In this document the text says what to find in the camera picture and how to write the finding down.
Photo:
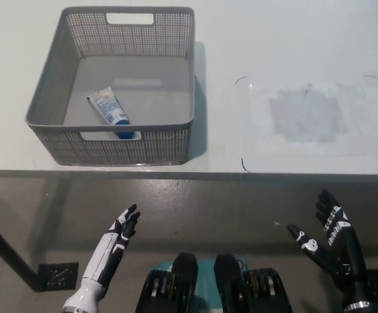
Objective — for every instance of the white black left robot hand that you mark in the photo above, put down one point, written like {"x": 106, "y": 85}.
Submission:
{"x": 106, "y": 251}

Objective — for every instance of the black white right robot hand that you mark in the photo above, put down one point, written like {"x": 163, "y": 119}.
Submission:
{"x": 348, "y": 261}

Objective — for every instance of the white blue shampoo tube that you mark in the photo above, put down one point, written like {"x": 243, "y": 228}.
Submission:
{"x": 109, "y": 104}

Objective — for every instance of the black floor plate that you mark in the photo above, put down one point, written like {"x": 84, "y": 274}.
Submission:
{"x": 374, "y": 280}
{"x": 58, "y": 275}

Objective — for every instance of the black table leg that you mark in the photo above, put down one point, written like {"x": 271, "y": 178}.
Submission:
{"x": 9, "y": 251}

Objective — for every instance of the grey perforated plastic basket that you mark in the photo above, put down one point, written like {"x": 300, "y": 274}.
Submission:
{"x": 163, "y": 146}

